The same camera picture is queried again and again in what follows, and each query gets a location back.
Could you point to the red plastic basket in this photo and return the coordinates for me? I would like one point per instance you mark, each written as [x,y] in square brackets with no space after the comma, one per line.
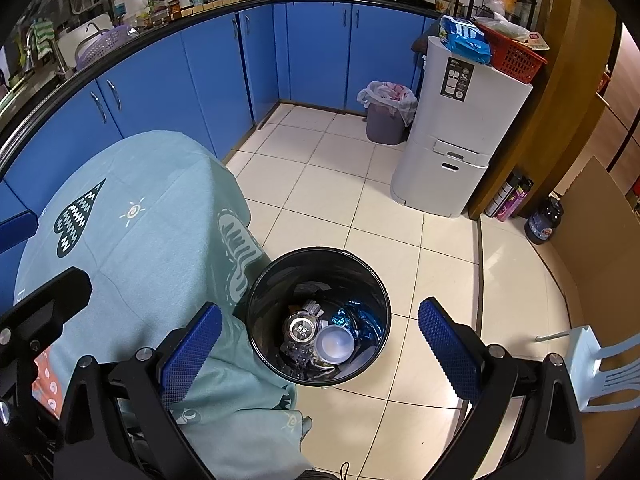
[517,62]

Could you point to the pink patterned clothing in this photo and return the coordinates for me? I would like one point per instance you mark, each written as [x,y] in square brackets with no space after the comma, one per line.
[47,385]

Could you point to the metal sink faucet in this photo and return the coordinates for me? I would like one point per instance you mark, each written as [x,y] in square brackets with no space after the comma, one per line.
[57,57]

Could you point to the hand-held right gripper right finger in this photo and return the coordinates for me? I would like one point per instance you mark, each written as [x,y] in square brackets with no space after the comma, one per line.
[450,350]

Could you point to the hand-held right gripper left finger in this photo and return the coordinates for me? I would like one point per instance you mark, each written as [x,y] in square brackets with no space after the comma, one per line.
[192,352]

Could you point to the purple plastic basket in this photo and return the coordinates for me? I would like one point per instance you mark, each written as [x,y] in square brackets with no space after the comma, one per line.
[105,47]

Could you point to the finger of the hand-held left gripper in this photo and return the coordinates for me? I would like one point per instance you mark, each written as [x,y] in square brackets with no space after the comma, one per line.
[55,300]
[15,232]

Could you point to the blue foil wrapper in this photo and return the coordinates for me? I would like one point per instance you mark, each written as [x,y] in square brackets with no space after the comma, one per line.
[372,327]

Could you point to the blue plastic bag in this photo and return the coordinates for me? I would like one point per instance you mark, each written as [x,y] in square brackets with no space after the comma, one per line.
[467,42]

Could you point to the white tall storage cabinet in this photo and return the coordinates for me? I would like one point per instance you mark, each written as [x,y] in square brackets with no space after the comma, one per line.
[465,125]

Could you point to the dark bottle with blue label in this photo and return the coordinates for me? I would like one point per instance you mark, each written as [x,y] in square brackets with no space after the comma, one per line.
[542,222]

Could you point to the white round lid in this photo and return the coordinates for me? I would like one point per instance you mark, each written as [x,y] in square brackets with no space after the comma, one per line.
[334,345]

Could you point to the blue kitchen cabinets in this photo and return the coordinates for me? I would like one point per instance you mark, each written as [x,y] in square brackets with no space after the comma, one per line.
[310,50]

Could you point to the white plastic bin liner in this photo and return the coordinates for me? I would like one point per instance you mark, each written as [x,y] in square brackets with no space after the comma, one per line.
[407,105]

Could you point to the black round trash bin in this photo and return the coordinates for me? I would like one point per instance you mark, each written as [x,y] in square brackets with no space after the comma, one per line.
[280,275]

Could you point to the grey waste bin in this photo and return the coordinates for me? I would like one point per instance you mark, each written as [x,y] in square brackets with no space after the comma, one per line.
[382,127]

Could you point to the brown cardboard sheet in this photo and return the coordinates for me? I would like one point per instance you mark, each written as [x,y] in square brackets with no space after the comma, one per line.
[600,260]

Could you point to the green towel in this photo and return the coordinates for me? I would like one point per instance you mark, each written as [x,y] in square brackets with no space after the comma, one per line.
[42,37]

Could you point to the brown jar with yellow label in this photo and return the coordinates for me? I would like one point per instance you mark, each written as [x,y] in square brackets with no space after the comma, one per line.
[301,329]

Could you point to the black spray can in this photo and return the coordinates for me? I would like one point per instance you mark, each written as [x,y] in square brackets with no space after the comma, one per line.
[502,195]

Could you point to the light blue plastic chair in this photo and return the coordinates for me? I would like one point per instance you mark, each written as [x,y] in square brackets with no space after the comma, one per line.
[592,360]

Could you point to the teal printed tablecloth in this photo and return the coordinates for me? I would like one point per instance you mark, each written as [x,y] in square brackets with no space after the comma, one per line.
[150,185]

